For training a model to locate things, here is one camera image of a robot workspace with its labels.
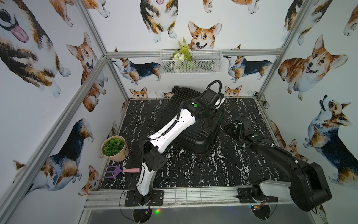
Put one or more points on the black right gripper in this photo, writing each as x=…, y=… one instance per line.
x=229, y=128

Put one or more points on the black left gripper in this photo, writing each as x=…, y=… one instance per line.
x=209, y=112

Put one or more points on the black hard-shell suitcase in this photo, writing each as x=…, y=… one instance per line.
x=194, y=126

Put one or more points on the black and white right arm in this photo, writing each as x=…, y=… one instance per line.
x=307, y=187

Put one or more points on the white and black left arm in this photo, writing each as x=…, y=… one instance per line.
x=187, y=114

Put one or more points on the green fern with white flower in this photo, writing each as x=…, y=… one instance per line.
x=181, y=57

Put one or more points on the potted green succulent plant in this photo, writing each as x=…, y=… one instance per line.
x=115, y=148

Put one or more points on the purple pink garden fork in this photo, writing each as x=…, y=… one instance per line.
x=114, y=171

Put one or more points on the white wire mesh basket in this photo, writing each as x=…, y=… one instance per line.
x=204, y=62

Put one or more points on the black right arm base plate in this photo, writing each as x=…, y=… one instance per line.
x=253, y=195

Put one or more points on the aluminium front rail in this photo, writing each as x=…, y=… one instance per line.
x=172, y=198

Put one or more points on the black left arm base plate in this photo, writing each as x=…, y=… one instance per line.
x=134, y=199

